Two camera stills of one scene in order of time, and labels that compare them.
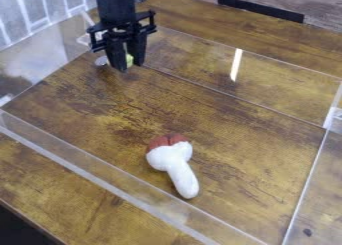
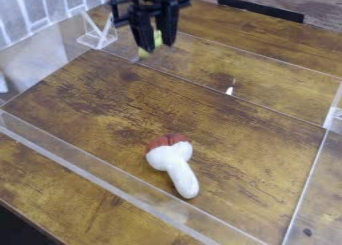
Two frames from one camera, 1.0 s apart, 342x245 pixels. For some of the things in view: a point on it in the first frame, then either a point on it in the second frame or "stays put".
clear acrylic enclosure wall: [219, 139] stays put
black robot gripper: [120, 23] to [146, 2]
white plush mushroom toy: [168, 155] stays put
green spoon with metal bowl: [103, 60] to [158, 41]
